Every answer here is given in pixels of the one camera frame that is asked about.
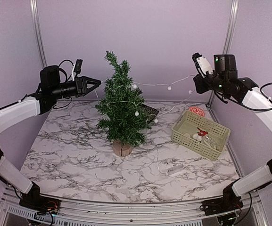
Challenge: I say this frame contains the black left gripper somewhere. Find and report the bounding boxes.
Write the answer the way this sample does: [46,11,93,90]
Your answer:
[51,76,101,100]

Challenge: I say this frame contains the green perforated plastic basket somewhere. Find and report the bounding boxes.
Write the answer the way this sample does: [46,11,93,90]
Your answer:
[171,111,231,161]

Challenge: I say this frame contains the red reindeer ornament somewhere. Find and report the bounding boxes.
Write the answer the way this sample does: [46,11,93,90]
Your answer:
[197,127,208,137]

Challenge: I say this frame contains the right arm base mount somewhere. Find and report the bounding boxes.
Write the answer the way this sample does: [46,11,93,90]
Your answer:
[199,182,244,216]

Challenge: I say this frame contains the white ball string lights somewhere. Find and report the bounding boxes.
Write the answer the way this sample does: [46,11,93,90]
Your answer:
[94,74,197,176]

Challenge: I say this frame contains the front aluminium rail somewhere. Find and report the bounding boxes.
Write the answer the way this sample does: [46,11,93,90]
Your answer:
[0,188,269,226]

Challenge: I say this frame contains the right aluminium frame post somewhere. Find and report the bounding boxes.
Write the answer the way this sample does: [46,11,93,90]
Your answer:
[207,0,240,105]

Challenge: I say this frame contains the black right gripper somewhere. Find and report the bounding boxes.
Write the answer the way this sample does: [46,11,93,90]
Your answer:
[194,73,228,94]

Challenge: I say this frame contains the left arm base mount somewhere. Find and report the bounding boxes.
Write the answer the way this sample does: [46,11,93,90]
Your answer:
[19,182,60,213]

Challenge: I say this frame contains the black mesh object behind tree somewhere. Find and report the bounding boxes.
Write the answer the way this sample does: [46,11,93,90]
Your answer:
[141,104,159,123]

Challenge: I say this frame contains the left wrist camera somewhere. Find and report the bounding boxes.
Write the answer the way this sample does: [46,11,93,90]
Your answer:
[71,59,83,81]

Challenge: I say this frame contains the left aluminium frame post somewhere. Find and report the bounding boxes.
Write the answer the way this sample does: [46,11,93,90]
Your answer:
[30,0,47,68]

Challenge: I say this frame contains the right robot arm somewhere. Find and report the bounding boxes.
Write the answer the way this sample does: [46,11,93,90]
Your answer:
[192,53,272,211]

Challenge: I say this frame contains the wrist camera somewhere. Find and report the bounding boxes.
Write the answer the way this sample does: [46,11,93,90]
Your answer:
[71,59,83,81]
[192,53,214,78]

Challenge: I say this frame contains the red white round ornament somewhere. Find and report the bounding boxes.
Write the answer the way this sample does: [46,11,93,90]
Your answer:
[188,106,206,117]

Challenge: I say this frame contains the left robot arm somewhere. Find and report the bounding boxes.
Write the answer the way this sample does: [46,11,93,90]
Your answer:
[0,65,101,210]

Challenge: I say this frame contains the small green christmas tree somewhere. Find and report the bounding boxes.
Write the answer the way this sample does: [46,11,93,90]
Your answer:
[95,50,151,146]

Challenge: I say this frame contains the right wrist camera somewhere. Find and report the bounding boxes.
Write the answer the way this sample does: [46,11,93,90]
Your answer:
[192,53,214,78]

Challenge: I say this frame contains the silver star ornament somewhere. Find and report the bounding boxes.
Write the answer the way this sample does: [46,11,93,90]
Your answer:
[205,136,218,147]

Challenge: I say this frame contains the aluminium frame post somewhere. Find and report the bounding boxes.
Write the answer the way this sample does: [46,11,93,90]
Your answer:
[207,0,240,105]
[30,0,47,68]

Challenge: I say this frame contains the round wooden tree base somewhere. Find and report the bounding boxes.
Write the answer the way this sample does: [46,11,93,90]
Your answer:
[112,140,132,157]

